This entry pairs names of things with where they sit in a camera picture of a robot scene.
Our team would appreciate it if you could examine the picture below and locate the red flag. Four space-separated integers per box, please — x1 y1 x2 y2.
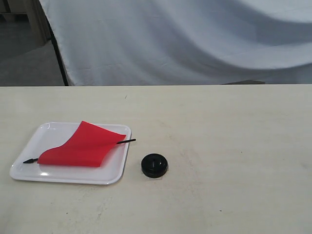
23 121 135 167

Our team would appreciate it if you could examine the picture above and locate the black round flag base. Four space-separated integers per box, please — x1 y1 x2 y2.
141 153 168 178

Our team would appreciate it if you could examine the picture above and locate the white backdrop cloth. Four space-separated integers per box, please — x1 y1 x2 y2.
41 0 312 86

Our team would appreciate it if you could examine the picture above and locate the black backdrop stand pole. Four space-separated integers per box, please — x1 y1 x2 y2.
49 27 69 86

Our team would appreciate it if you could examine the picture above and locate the white square plastic tray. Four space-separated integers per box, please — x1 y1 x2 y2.
10 122 129 185

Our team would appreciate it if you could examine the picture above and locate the wooden furniture in background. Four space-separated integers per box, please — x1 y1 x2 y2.
0 0 51 46

